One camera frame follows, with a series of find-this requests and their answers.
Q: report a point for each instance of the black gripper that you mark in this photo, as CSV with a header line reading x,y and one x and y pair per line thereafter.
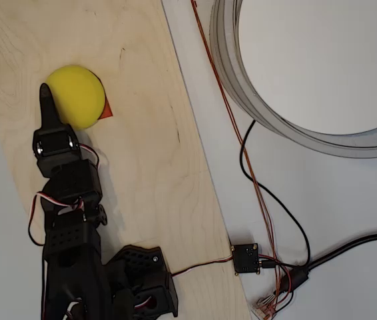
x,y
54,142

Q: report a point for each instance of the yellow round sponge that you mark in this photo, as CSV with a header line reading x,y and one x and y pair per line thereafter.
x,y
75,95

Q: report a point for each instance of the black perforated arm base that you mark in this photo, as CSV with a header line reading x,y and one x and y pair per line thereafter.
x,y
145,266

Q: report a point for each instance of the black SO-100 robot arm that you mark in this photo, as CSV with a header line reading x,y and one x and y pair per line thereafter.
x,y
72,266

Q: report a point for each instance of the light plywood board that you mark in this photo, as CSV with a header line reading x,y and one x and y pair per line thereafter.
x,y
142,166

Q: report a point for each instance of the black motor controller board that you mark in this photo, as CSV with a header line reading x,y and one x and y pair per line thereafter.
x,y
245,259

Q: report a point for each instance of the black USB plug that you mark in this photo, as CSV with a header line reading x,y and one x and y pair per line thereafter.
x,y
268,264

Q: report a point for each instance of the black barrel power connector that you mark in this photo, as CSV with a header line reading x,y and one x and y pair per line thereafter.
x,y
296,278

